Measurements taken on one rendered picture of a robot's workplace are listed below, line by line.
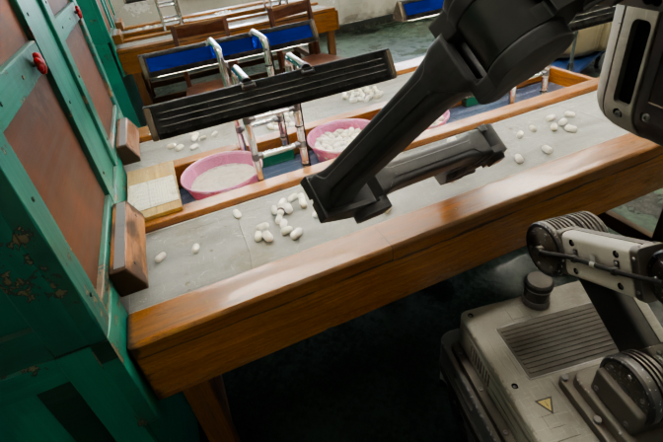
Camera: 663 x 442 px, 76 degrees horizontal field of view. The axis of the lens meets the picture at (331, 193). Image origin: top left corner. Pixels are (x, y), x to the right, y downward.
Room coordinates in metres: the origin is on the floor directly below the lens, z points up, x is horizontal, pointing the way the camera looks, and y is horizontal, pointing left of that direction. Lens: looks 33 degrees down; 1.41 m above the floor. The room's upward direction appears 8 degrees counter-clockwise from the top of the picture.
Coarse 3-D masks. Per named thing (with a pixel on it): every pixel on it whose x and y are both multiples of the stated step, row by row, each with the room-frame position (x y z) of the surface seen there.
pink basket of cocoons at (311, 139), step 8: (336, 120) 1.49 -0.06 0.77; (344, 120) 1.49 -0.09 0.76; (352, 120) 1.48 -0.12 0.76; (360, 120) 1.47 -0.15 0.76; (368, 120) 1.45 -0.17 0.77; (320, 128) 1.46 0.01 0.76; (328, 128) 1.48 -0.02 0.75; (344, 128) 1.48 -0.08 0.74; (360, 128) 1.46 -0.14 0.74; (312, 136) 1.41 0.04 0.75; (320, 136) 1.45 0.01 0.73; (312, 144) 1.38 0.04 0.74; (320, 152) 1.28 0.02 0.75; (328, 152) 1.25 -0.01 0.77; (336, 152) 1.24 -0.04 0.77; (320, 160) 1.31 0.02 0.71; (328, 160) 1.27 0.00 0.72
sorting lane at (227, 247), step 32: (512, 128) 1.28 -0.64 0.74; (544, 128) 1.25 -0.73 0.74; (608, 128) 1.19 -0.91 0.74; (512, 160) 1.08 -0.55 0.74; (544, 160) 1.05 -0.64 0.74; (288, 192) 1.08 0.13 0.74; (416, 192) 0.98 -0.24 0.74; (448, 192) 0.96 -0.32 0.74; (192, 224) 0.98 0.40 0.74; (224, 224) 0.96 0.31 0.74; (256, 224) 0.94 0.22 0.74; (288, 224) 0.92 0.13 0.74; (320, 224) 0.90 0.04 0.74; (352, 224) 0.88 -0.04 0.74; (192, 256) 0.84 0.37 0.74; (224, 256) 0.82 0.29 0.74; (256, 256) 0.81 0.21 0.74; (288, 256) 0.79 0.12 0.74; (160, 288) 0.74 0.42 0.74; (192, 288) 0.72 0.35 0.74
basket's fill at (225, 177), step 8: (216, 168) 1.33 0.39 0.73; (224, 168) 1.30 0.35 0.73; (232, 168) 1.31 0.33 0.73; (240, 168) 1.30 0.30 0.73; (248, 168) 1.28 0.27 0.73; (200, 176) 1.27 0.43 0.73; (208, 176) 1.27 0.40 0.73; (216, 176) 1.25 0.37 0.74; (224, 176) 1.24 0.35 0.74; (232, 176) 1.23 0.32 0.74; (240, 176) 1.23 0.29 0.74; (248, 176) 1.22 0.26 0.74; (192, 184) 1.23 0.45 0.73; (200, 184) 1.22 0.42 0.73; (208, 184) 1.20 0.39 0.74; (216, 184) 1.20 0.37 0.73; (224, 184) 1.18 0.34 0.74; (232, 184) 1.18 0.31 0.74
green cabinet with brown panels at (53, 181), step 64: (0, 0) 0.92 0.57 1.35; (64, 0) 1.64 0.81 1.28; (0, 64) 0.74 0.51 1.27; (64, 64) 1.19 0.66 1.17; (0, 128) 0.58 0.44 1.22; (64, 128) 0.92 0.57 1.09; (0, 192) 0.51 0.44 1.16; (64, 192) 0.72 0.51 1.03; (0, 256) 0.50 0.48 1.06; (64, 256) 0.54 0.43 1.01; (0, 320) 0.49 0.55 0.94; (64, 320) 0.51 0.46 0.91
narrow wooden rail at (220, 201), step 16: (592, 80) 1.54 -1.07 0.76; (544, 96) 1.46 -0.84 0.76; (560, 96) 1.44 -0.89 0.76; (576, 96) 1.46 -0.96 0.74; (496, 112) 1.37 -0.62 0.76; (512, 112) 1.37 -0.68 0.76; (432, 128) 1.32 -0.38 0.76; (448, 128) 1.30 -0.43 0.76; (464, 128) 1.30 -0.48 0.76; (416, 144) 1.24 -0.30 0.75; (288, 176) 1.13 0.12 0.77; (304, 176) 1.12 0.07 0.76; (224, 192) 1.09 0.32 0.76; (240, 192) 1.07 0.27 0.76; (256, 192) 1.07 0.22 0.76; (272, 192) 1.08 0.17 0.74; (192, 208) 1.02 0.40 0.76; (208, 208) 1.02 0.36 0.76; (224, 208) 1.04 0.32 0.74; (160, 224) 0.98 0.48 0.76
